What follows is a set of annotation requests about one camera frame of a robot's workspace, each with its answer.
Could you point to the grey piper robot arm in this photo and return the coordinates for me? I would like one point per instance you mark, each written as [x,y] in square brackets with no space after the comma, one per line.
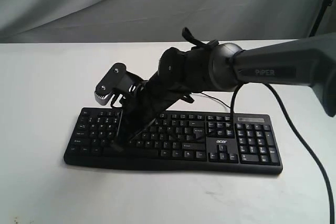
[225,67]

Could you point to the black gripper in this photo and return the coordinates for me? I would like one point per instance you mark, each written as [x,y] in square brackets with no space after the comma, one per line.
[152,97]

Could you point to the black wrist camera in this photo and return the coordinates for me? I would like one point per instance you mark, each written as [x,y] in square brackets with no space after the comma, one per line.
[117,82]

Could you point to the grey backdrop cloth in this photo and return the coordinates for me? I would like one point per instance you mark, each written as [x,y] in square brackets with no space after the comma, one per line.
[154,20]

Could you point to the black acer keyboard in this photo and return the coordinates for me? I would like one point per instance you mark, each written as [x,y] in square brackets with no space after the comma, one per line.
[178,141]

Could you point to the black stand pole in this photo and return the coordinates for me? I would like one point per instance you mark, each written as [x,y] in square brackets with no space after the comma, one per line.
[324,5]

